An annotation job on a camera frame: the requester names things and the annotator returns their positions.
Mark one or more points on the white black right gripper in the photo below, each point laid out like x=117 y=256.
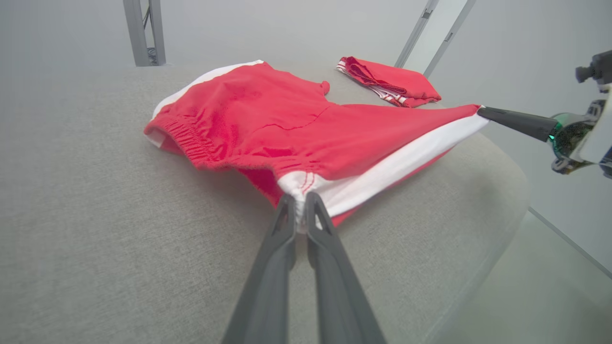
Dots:
x=573 y=136

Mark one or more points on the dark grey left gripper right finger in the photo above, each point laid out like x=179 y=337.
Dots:
x=339 y=306

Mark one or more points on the grey metal post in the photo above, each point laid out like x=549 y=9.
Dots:
x=136 y=33

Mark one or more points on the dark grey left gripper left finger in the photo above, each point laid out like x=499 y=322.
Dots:
x=265 y=296

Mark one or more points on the thin grey metal rail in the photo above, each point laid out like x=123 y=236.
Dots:
x=416 y=33
x=449 y=36

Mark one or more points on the red jersey with white sleeves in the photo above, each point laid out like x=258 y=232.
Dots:
x=406 y=83

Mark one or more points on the red shorts with white stripe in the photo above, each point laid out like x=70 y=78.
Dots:
x=287 y=124

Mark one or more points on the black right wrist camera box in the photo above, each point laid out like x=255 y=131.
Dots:
x=600 y=69

